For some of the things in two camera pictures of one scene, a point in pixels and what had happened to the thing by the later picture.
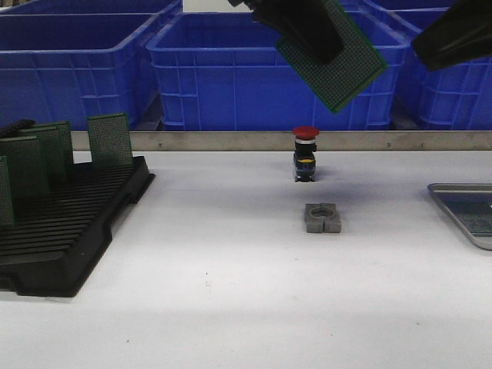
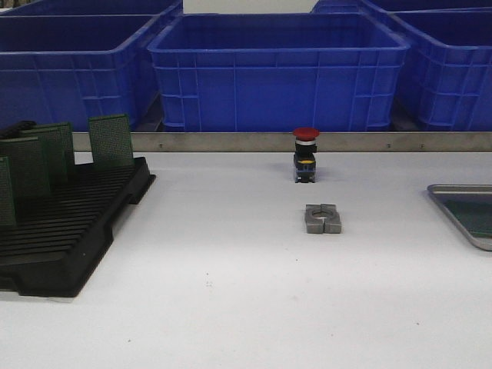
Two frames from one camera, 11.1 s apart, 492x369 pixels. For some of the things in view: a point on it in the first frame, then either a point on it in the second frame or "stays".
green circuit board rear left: x=57 y=139 stays
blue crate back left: x=96 y=8 stays
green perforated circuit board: x=339 y=81 -> x=474 y=211
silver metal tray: x=481 y=240 stays
